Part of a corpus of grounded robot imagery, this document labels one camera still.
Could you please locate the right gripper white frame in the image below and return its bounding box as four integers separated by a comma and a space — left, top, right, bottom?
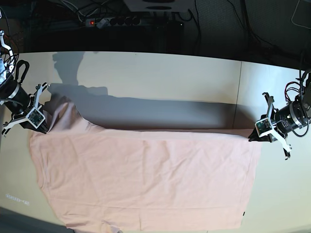
1, 83, 55, 136

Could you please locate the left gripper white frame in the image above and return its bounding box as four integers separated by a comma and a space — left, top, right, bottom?
248, 92, 292, 160

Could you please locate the pink T-shirt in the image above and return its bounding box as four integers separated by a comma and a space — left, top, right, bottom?
29, 98, 261, 233

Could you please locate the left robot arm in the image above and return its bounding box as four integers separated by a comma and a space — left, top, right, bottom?
248, 69, 311, 159

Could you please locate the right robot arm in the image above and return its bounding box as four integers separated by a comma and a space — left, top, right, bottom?
0, 30, 50, 136

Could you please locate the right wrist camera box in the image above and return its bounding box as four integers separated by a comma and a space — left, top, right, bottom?
26, 107, 45, 129

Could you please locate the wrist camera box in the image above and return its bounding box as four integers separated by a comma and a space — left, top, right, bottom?
26, 107, 45, 129
255, 117, 274, 137

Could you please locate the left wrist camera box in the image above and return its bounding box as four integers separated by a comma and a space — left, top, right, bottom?
255, 117, 274, 137

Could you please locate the black power strip red switch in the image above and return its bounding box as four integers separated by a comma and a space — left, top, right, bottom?
85, 16, 142, 29

